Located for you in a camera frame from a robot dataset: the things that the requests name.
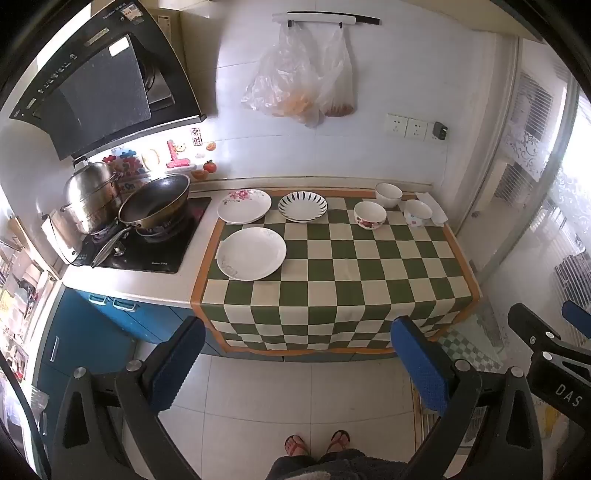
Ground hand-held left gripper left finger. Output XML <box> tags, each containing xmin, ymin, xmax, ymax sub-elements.
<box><xmin>48</xmin><ymin>315</ymin><xmax>207</xmax><ymax>480</ymax></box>

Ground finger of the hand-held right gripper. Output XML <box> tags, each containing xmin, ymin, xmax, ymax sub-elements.
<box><xmin>508</xmin><ymin>302</ymin><xmax>591</xmax><ymax>366</ymax></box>
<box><xmin>561</xmin><ymin>300</ymin><xmax>591</xmax><ymax>329</ymax></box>

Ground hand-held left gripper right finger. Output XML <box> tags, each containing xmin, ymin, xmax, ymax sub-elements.
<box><xmin>390</xmin><ymin>315</ymin><xmax>546</xmax><ymax>480</ymax></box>

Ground pink floral plate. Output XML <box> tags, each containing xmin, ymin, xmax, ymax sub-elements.
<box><xmin>217</xmin><ymin>189</ymin><xmax>273</xmax><ymax>225</ymax></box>

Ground black striped plate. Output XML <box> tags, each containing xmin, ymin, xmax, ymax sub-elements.
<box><xmin>278</xmin><ymin>191</ymin><xmax>329</xmax><ymax>223</ymax></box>

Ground green checkered floor mat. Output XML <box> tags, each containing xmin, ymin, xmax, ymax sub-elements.
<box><xmin>438</xmin><ymin>332</ymin><xmax>504</xmax><ymax>371</ymax></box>

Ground blue kitchen cabinet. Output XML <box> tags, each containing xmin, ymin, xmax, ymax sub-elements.
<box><xmin>37</xmin><ymin>286</ymin><xmax>222</xmax><ymax>444</ymax></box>

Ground black gas stove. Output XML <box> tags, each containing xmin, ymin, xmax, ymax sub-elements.
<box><xmin>69</xmin><ymin>196</ymin><xmax>213</xmax><ymax>274</ymax></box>

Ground glass sliding door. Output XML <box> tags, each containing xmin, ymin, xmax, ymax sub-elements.
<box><xmin>457</xmin><ymin>37</ymin><xmax>591</xmax><ymax>324</ymax></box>

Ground green checkered tablecloth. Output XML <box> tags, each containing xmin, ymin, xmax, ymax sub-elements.
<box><xmin>190</xmin><ymin>187</ymin><xmax>481</xmax><ymax>356</ymax></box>

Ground person's grey trousers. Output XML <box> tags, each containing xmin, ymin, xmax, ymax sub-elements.
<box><xmin>267</xmin><ymin>448</ymin><xmax>411</xmax><ymax>480</ymax></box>

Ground large white plate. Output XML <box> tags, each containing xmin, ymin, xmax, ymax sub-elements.
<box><xmin>216</xmin><ymin>227</ymin><xmax>287</xmax><ymax>281</ymax></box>

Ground white dotted bowl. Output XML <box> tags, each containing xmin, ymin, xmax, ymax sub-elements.
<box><xmin>403</xmin><ymin>199</ymin><xmax>434</xmax><ymax>228</ymax></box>

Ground folded white cloth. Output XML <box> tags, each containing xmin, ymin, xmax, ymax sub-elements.
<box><xmin>406</xmin><ymin>191</ymin><xmax>450</xmax><ymax>227</ymax></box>

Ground red flower bowl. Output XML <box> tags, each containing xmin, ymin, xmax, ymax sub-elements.
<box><xmin>353</xmin><ymin>201</ymin><xmax>387</xmax><ymax>230</ymax></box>

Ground black wok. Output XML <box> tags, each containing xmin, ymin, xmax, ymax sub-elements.
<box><xmin>91</xmin><ymin>173</ymin><xmax>191</xmax><ymax>268</ymax></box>

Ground cluttered side shelf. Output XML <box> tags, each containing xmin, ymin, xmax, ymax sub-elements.
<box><xmin>0</xmin><ymin>217</ymin><xmax>51</xmax><ymax>384</ymax></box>

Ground steel steamer pot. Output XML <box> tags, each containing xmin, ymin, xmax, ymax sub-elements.
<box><xmin>50</xmin><ymin>157</ymin><xmax>123</xmax><ymax>236</ymax></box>

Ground colourful flower stickers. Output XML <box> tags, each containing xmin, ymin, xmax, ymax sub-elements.
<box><xmin>104</xmin><ymin>148</ymin><xmax>149</xmax><ymax>178</ymax></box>

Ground black range hood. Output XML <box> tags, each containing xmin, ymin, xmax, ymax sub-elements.
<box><xmin>8</xmin><ymin>0</ymin><xmax>207</xmax><ymax>161</ymax></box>

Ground small clear plastic bag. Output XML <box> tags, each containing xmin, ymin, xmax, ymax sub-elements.
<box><xmin>318</xmin><ymin>25</ymin><xmax>357</xmax><ymax>118</ymax></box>

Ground large clear plastic bag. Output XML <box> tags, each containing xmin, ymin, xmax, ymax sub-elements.
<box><xmin>241</xmin><ymin>21</ymin><xmax>326</xmax><ymax>129</ymax></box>

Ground pink wall sticker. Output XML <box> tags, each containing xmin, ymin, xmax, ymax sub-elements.
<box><xmin>166</xmin><ymin>140</ymin><xmax>191</xmax><ymax>169</ymax></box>

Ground wall hook rail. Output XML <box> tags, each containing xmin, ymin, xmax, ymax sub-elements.
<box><xmin>271</xmin><ymin>11</ymin><xmax>382</xmax><ymax>28</ymax></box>

